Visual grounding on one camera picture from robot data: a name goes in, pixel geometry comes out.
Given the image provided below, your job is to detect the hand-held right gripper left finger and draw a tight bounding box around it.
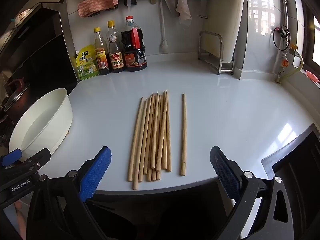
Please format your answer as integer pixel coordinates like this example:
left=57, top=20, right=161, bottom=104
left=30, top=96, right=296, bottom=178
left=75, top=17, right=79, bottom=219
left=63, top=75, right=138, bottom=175
left=26, top=146, right=112, bottom=240

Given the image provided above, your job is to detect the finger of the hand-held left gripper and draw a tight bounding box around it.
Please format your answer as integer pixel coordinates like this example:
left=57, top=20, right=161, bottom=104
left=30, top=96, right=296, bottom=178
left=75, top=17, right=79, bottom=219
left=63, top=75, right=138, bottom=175
left=22, top=148, right=51, bottom=171
left=0, top=149, right=22, bottom=167

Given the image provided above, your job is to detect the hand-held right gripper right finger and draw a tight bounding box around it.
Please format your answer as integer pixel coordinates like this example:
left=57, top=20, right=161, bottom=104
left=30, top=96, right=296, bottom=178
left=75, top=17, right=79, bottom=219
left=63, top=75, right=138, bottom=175
left=209, top=145, right=294, bottom=240

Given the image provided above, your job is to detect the white plastic basin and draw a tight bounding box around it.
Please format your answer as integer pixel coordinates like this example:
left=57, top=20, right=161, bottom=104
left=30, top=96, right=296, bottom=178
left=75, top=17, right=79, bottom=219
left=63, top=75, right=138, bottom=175
left=9, top=88, right=73, bottom=163

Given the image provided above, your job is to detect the wooden chopstick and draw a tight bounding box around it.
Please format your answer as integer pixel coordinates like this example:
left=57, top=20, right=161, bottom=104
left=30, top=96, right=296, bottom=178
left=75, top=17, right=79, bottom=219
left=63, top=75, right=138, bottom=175
left=180, top=93, right=187, bottom=176

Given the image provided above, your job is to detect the bundle of wooden chopsticks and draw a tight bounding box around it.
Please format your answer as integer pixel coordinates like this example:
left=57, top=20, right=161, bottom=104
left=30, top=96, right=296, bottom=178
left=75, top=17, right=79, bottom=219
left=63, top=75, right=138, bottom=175
left=127, top=89, right=172, bottom=190

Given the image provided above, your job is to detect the dark pot with lid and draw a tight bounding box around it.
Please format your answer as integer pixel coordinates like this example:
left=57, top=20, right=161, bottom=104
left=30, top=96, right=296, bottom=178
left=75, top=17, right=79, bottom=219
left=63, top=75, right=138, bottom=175
left=3, top=77, right=32, bottom=117

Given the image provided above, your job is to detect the yellow seasoning pouch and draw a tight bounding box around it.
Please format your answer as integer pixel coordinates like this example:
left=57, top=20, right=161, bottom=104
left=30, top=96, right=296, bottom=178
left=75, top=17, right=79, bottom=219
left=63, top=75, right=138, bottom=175
left=75, top=44, right=100, bottom=81

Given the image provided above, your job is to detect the black range hood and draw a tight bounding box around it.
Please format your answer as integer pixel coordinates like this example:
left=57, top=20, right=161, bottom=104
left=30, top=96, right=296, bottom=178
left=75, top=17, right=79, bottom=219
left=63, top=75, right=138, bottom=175
left=0, top=0, right=78, bottom=88

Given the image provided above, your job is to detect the small yellow-cap vinegar bottle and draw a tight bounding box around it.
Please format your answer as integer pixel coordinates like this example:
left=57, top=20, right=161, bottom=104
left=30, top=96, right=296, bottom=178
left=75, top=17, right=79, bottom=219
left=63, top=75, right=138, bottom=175
left=94, top=27, right=112, bottom=76

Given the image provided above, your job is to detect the stainless steel rack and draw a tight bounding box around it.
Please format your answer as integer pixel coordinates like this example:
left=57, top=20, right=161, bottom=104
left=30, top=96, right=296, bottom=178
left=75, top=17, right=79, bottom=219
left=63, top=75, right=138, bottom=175
left=199, top=31, right=235, bottom=75

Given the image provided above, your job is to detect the yellow-cap soy sauce bottle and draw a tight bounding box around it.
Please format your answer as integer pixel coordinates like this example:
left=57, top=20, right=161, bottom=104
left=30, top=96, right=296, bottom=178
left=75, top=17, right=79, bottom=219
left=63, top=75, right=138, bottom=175
left=106, top=20, right=125, bottom=73

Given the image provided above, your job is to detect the white hanging bottle brush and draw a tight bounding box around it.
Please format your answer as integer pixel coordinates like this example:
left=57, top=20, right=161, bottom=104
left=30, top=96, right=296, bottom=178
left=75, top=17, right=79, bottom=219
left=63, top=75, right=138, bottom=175
left=158, top=0, right=171, bottom=53

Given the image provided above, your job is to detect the white cutting board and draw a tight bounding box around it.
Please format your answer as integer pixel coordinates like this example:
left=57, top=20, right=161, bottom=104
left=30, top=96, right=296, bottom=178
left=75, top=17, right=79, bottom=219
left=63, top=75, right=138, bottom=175
left=202, top=0, right=247, bottom=63

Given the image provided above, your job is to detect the pink dish cloth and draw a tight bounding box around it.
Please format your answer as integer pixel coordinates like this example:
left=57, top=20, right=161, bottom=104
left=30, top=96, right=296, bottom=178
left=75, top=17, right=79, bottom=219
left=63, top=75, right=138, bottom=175
left=77, top=0, right=119, bottom=19

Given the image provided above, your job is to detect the beige hanging rag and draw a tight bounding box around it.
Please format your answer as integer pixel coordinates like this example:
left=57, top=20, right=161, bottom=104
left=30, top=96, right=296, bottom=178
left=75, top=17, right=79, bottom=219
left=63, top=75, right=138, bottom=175
left=172, top=0, right=192, bottom=26

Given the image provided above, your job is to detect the white gas pipe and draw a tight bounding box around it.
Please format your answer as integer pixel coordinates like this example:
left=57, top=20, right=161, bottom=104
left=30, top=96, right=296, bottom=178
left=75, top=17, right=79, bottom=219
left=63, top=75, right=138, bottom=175
left=275, top=0, right=291, bottom=83

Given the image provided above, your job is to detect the window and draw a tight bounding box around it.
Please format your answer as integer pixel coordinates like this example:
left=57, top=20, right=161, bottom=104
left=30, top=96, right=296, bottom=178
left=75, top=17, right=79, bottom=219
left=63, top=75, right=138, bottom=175
left=295, top=0, right=320, bottom=68

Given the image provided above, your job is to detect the large red-handled soy sauce bottle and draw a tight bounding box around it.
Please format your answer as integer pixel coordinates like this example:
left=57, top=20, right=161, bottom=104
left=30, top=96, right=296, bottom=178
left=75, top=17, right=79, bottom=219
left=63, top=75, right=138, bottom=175
left=121, top=16, right=148, bottom=72

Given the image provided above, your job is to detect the yellow gas hose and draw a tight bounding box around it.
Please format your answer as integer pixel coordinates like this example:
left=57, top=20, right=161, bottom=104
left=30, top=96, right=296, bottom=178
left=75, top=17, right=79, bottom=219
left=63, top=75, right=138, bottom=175
left=276, top=52, right=304, bottom=83

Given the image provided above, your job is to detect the black cabled gas sensor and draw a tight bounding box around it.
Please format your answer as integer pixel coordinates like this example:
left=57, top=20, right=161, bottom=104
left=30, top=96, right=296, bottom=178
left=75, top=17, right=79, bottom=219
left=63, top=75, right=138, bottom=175
left=272, top=25, right=290, bottom=52

